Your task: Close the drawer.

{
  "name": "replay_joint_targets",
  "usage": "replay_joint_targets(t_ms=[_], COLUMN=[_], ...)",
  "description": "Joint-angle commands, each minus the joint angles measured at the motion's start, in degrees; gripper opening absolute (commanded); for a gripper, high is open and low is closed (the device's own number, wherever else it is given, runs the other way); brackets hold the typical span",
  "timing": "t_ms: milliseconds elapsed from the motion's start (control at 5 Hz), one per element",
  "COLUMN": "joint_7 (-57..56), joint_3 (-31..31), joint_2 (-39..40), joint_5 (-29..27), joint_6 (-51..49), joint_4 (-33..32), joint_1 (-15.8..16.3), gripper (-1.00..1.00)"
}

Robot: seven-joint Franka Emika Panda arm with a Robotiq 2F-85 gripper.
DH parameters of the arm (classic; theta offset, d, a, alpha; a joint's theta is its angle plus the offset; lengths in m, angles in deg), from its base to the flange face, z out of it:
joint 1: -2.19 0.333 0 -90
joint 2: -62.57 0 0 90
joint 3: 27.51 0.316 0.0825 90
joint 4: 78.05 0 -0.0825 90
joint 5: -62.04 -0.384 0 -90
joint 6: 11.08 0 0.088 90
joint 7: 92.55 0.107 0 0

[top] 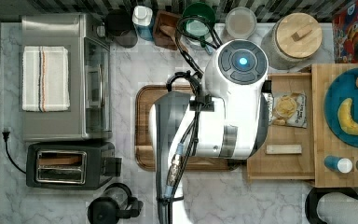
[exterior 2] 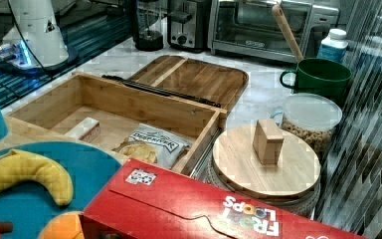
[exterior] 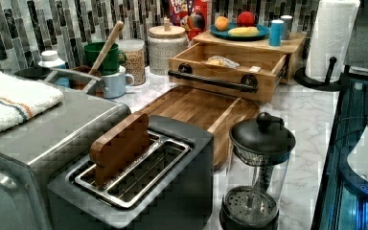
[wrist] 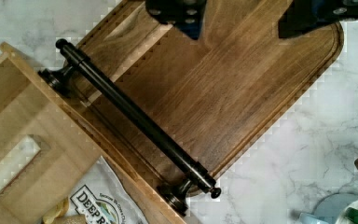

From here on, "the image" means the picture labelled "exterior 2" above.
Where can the yellow plush banana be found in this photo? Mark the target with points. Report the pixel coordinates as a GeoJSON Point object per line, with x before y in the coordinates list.
{"type": "Point", "coordinates": [18, 166]}

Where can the bamboo drawer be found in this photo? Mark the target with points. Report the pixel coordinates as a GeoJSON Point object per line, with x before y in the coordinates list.
{"type": "Point", "coordinates": [120, 110]}

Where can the wooden spoon handle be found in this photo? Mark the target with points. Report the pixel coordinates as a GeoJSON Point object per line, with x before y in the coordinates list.
{"type": "Point", "coordinates": [281, 20]}

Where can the green mug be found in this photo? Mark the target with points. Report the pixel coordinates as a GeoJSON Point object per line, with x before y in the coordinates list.
{"type": "Point", "coordinates": [320, 77]}

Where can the red Froot Loops box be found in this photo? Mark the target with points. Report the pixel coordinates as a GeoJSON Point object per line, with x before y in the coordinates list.
{"type": "Point", "coordinates": [144, 201]}

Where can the round wooden lid jar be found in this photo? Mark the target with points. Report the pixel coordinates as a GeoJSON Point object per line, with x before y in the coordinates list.
{"type": "Point", "coordinates": [267, 163]}

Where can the clear cereal container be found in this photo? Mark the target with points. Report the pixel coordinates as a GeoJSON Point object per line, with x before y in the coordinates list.
{"type": "Point", "coordinates": [310, 117]}

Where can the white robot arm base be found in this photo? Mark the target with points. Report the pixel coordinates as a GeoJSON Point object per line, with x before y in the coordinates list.
{"type": "Point", "coordinates": [35, 41]}

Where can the wooden cutting board tray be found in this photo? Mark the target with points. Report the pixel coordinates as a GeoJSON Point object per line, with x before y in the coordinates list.
{"type": "Point", "coordinates": [218, 84]}

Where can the silver toaster oven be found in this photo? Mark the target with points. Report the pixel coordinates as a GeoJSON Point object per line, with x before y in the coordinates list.
{"type": "Point", "coordinates": [248, 27]}

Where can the blue round plate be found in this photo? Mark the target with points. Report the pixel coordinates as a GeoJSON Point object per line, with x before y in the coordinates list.
{"type": "Point", "coordinates": [29, 206]}

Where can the white supplement bottle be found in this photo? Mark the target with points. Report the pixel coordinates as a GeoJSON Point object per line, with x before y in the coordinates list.
{"type": "Point", "coordinates": [333, 47]}

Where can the orange plush fruit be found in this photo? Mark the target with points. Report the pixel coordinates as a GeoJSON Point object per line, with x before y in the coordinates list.
{"type": "Point", "coordinates": [64, 226]}

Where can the small white red box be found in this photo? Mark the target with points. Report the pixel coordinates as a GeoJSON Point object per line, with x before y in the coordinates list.
{"type": "Point", "coordinates": [87, 130]}

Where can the black drawer handle bar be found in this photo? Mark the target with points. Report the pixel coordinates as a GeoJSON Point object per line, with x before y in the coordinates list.
{"type": "Point", "coordinates": [159, 91]}

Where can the silver toaster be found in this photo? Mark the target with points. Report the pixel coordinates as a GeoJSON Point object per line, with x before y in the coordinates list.
{"type": "Point", "coordinates": [188, 24]}

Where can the Deep River chips bag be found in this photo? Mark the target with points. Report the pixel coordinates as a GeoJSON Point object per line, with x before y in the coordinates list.
{"type": "Point", "coordinates": [153, 145]}

